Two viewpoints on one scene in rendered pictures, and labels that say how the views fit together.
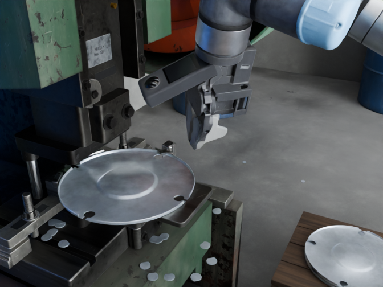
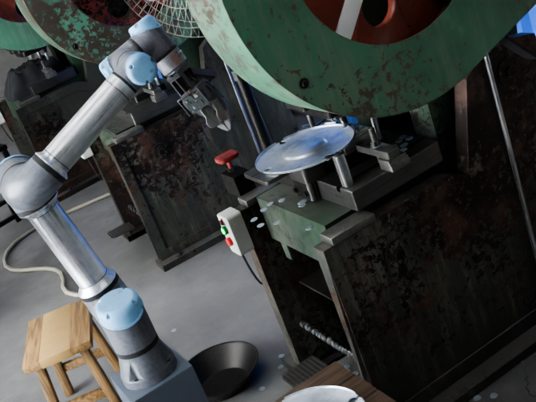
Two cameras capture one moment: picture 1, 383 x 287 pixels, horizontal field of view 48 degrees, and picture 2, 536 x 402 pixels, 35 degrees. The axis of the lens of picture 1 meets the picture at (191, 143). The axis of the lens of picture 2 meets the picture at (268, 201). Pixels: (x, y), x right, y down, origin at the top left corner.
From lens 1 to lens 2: 2.70 m
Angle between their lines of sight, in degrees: 111
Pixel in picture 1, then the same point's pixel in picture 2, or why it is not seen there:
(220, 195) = (330, 231)
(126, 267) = (287, 194)
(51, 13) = not seen: hidden behind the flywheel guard
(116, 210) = (276, 150)
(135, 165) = (325, 148)
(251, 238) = not seen: outside the picture
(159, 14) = not seen: hidden behind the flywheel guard
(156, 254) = (288, 203)
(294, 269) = (334, 381)
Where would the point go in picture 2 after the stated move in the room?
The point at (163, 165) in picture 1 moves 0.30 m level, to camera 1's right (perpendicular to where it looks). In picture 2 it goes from (313, 159) to (254, 217)
